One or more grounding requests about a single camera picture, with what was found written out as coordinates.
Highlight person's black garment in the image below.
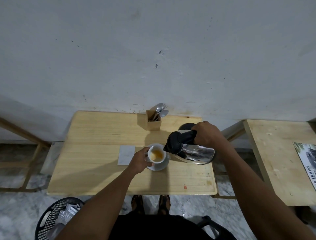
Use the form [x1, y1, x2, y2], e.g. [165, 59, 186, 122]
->
[108, 214, 206, 240]

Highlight person's left sandal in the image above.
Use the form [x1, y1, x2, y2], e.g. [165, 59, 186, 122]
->
[131, 195, 145, 214]

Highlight white saucer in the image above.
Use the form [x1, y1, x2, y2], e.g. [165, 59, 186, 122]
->
[145, 143, 171, 172]

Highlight grey square card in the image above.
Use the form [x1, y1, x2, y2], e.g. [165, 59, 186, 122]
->
[118, 145, 136, 166]

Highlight black plastic mesh basket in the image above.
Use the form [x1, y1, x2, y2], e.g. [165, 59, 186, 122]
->
[35, 197, 84, 240]

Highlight person's right hand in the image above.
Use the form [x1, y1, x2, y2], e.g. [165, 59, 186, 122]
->
[191, 121, 226, 149]

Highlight person's sandal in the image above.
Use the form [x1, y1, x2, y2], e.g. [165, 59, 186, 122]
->
[131, 195, 145, 214]
[158, 195, 171, 216]

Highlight wooden cutlery holder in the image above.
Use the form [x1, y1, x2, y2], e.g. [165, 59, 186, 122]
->
[145, 110, 162, 131]

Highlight person's right forearm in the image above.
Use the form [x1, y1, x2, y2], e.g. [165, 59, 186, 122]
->
[210, 138, 316, 240]

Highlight printed paper placemat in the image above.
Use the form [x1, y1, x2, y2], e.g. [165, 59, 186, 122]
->
[293, 142, 316, 191]

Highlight person's right sandal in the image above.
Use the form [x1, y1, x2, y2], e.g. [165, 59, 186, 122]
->
[158, 195, 171, 216]

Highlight steel spoon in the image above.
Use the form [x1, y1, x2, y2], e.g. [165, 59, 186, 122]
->
[151, 103, 165, 121]
[154, 110, 169, 122]

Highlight black kettle base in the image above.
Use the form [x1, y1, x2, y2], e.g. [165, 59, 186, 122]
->
[178, 123, 197, 132]

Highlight black plastic chair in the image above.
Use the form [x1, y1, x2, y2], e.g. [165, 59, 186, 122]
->
[197, 216, 238, 240]

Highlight wooden bench frame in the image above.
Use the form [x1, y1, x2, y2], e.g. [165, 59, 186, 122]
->
[0, 116, 51, 193]

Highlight white ceramic cup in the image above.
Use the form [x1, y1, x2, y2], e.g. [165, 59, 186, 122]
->
[147, 145, 167, 164]

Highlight person's left forearm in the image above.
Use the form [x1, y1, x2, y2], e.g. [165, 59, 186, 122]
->
[55, 168, 142, 240]

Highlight person's left hand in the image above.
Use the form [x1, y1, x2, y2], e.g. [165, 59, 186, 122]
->
[127, 147, 154, 175]

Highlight silver crumpled wrappers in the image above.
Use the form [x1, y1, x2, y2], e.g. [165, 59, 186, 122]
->
[47, 204, 82, 240]

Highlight steel kettle with black handle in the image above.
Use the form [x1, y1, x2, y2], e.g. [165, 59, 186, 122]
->
[163, 130, 216, 165]

